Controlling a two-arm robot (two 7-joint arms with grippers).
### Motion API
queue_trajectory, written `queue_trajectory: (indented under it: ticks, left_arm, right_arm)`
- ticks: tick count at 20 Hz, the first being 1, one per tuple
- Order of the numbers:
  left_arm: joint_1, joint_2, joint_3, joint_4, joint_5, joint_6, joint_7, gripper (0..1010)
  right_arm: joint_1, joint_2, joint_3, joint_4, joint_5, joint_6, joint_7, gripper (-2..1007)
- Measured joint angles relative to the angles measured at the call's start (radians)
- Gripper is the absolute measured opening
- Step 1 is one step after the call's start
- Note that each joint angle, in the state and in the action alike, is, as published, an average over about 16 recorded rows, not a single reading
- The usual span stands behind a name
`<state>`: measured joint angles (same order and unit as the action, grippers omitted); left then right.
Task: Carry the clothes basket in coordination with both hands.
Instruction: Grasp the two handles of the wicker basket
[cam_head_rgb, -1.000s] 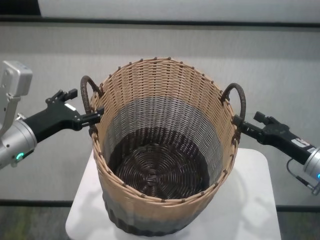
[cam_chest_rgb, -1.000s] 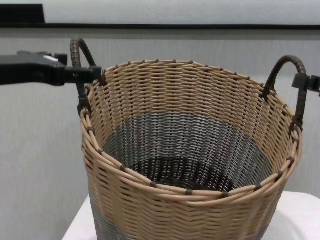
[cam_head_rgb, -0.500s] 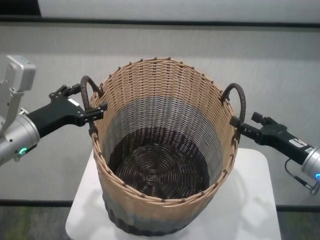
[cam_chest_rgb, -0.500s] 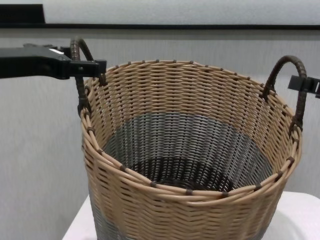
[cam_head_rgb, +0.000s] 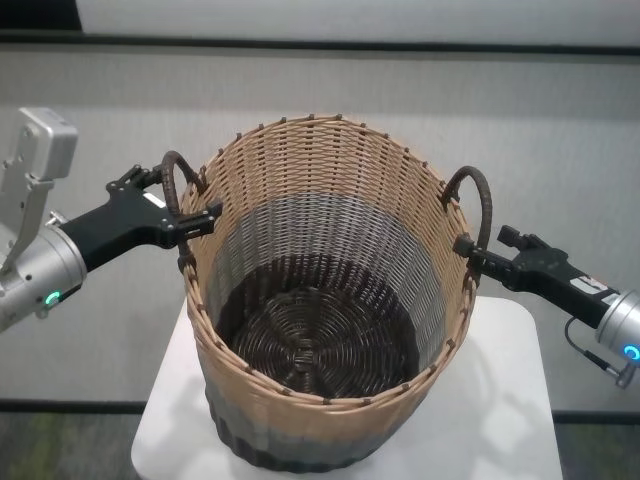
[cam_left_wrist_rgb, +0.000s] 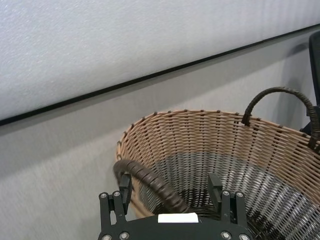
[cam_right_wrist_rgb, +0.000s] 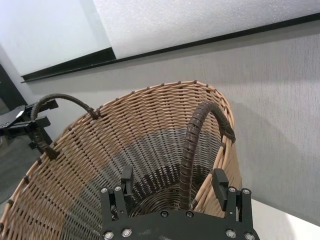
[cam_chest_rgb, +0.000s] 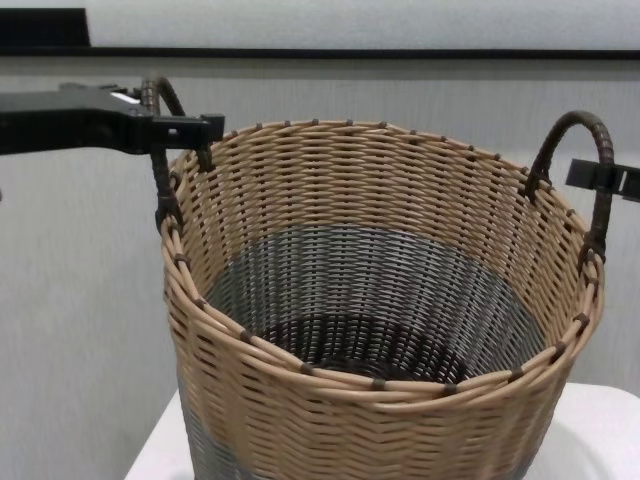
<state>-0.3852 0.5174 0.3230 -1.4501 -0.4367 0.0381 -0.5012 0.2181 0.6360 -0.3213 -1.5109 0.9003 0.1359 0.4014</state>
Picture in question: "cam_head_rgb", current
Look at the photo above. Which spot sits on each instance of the black partition base strip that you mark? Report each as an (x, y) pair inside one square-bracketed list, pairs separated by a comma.
[(75, 406)]

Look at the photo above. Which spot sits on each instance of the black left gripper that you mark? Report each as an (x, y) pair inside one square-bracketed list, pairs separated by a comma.
[(120, 225)]

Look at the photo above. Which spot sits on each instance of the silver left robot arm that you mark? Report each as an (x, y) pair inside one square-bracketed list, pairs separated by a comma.
[(40, 285)]

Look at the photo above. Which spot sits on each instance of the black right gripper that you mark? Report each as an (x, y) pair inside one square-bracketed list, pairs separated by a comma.
[(550, 275)]

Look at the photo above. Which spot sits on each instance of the tan and grey wicker basket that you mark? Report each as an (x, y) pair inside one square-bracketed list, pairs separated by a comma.
[(320, 425)]

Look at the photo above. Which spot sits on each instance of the white rounded square stand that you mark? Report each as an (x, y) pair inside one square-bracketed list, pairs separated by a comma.
[(500, 400)]

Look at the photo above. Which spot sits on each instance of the black horizontal wall rail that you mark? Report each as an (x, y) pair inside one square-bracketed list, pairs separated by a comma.
[(320, 44)]

